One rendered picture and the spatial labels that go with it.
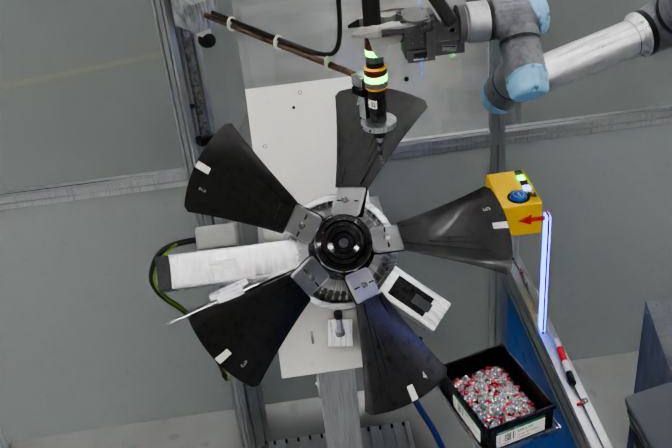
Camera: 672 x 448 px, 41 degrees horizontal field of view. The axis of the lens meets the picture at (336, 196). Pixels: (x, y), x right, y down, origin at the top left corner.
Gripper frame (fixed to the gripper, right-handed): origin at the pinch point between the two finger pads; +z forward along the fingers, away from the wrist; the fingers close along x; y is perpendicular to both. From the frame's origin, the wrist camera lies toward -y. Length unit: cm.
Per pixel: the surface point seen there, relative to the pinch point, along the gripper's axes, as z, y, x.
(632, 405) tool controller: -32, 44, -60
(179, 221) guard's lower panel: 50, 82, 70
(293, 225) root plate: 16.4, 44.6, 4.2
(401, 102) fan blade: -9.9, 24.8, 15.8
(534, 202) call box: -42, 59, 22
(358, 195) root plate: 2.0, 39.3, 4.2
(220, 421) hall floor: 51, 166, 71
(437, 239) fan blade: -13.0, 47.7, -3.7
